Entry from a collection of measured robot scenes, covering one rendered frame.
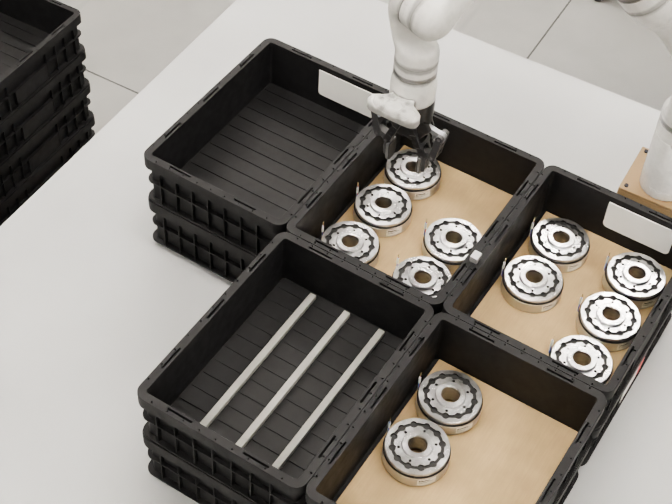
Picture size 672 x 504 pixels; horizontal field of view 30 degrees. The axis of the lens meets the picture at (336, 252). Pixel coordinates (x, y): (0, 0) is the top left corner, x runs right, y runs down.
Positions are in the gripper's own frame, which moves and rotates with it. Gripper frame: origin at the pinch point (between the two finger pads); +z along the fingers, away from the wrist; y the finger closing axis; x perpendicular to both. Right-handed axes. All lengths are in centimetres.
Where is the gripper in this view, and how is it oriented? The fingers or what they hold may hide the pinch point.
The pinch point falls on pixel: (405, 157)
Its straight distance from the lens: 212.5
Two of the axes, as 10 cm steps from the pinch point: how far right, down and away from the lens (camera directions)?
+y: -8.4, -4.3, 3.3
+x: -5.4, 6.2, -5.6
